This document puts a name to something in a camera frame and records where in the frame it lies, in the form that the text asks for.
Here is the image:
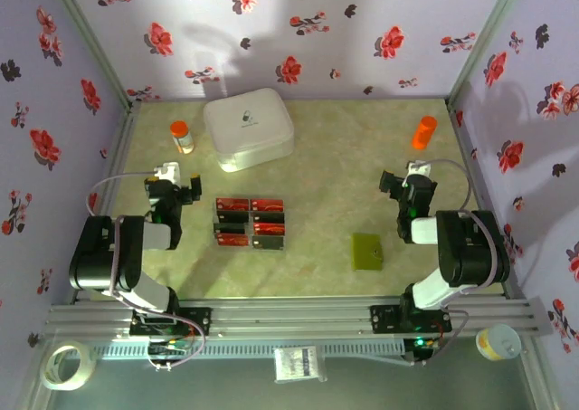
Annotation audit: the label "red VIP card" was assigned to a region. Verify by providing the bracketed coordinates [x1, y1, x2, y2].
[252, 222, 286, 237]
[215, 197, 251, 212]
[250, 198, 285, 213]
[215, 233, 251, 247]

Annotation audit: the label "green card holder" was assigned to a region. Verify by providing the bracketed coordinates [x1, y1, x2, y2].
[351, 232, 384, 272]

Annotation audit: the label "orange labelled pill bottle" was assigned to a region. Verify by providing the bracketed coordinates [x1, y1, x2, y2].
[169, 119, 195, 156]

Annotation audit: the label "plain orange pill bottle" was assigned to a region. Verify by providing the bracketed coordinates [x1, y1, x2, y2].
[410, 115, 439, 151]

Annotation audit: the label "white zip case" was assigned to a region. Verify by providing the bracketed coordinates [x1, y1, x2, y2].
[202, 87, 296, 174]

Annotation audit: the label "yellow tub with white lid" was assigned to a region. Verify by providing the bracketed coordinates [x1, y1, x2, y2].
[475, 323, 522, 362]

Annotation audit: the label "clear bag with paper label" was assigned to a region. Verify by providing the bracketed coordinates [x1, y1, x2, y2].
[273, 345, 327, 384]

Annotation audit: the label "clear tape roll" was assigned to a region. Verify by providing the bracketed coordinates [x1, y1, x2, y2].
[39, 340, 98, 392]

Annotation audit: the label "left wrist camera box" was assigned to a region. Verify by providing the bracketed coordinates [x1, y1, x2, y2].
[152, 161, 181, 184]

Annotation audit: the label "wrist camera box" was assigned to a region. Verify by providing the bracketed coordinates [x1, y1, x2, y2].
[152, 161, 181, 184]
[405, 159, 431, 183]

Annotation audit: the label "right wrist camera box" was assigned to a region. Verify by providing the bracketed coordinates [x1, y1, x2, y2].
[405, 159, 431, 183]

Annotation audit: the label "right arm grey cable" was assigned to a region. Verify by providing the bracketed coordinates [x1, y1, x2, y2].
[409, 158, 501, 368]

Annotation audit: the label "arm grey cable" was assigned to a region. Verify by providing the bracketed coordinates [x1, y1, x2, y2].
[409, 158, 501, 368]
[85, 169, 207, 370]

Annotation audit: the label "aluminium side rail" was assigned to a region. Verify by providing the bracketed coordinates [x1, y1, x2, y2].
[445, 97, 521, 300]
[67, 100, 142, 303]

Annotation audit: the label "left arm grey cable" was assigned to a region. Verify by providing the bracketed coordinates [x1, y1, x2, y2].
[85, 169, 207, 370]

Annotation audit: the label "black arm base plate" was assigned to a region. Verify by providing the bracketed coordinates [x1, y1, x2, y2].
[369, 304, 452, 334]
[129, 307, 213, 338]

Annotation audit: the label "aluminium front rail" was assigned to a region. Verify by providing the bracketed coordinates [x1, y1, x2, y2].
[43, 295, 555, 338]

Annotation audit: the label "aluminium frame post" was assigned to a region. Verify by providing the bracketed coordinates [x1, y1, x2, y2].
[447, 0, 530, 106]
[47, 0, 137, 110]

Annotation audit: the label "grey slotted cable duct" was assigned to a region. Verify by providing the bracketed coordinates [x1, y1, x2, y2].
[92, 339, 406, 361]

